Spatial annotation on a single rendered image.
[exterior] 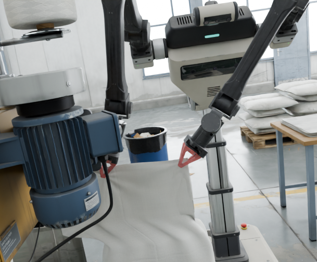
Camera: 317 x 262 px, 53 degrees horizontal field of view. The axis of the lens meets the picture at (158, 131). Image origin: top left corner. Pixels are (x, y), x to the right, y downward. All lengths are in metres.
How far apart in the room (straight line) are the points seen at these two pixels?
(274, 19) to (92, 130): 0.57
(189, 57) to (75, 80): 0.76
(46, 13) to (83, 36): 8.43
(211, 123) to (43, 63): 8.70
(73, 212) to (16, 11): 0.46
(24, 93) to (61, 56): 8.71
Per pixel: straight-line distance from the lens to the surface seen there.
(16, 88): 0.65
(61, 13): 0.81
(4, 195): 0.81
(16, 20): 0.83
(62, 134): 0.68
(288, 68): 9.71
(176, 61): 1.35
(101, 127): 0.71
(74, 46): 9.26
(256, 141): 4.49
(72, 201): 0.71
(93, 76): 9.18
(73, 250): 1.63
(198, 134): 1.02
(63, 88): 0.65
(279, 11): 0.97
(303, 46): 9.86
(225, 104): 1.02
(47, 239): 1.63
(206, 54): 1.37
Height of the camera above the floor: 1.42
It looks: 13 degrees down
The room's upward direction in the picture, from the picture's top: 8 degrees counter-clockwise
